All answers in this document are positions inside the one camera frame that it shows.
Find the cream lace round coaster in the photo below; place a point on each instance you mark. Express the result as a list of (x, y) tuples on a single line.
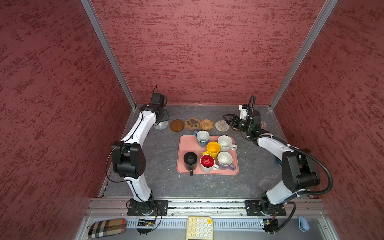
[(222, 126)]

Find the black mug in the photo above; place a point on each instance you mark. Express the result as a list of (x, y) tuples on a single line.
[(190, 162)]

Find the small green alarm clock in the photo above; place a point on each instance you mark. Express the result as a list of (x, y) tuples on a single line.
[(277, 162)]

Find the brown paw print coaster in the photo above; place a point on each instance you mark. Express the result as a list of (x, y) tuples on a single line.
[(192, 123)]

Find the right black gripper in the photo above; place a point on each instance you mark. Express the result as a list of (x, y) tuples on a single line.
[(232, 117)]

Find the dark brown round coaster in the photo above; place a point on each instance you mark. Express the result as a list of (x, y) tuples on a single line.
[(177, 125)]

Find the yellow mug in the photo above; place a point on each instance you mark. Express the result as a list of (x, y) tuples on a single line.
[(213, 149)]

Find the red interior white mug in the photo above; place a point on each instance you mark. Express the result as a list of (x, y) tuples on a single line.
[(208, 164)]

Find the white mug purple handle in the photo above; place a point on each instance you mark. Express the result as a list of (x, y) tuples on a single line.
[(225, 161)]

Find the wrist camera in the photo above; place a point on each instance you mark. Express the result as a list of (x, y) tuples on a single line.
[(244, 112), (159, 100)]

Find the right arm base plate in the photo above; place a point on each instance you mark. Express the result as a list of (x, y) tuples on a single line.
[(253, 208)]

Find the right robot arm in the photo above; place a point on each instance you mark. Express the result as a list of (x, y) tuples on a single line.
[(299, 172)]

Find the plaid glasses case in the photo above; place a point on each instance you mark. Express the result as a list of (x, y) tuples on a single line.
[(107, 228)]

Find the light blue small device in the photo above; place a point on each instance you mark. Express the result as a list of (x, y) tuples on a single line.
[(303, 224)]

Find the aluminium front rail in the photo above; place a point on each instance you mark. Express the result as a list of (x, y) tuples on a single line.
[(182, 207)]

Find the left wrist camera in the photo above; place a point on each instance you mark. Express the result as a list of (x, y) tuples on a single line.
[(159, 100)]

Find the grey round coaster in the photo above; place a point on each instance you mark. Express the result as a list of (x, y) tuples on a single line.
[(156, 127)]

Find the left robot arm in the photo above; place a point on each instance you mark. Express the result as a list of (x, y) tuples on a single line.
[(128, 158)]

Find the pink flower coaster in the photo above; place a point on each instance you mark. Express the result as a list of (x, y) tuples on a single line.
[(264, 125)]

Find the yellow calculator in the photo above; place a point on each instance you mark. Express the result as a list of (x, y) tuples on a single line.
[(199, 228)]

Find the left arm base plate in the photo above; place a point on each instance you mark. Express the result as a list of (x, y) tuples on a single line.
[(160, 207)]

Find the woven tan round coaster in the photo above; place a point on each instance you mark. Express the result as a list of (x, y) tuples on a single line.
[(206, 125)]

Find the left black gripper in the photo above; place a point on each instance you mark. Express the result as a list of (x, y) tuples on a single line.
[(166, 115)]

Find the light blue patterned mug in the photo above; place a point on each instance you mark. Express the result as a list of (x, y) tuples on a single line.
[(203, 138)]

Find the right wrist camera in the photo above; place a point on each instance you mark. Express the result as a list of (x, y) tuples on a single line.
[(244, 112)]

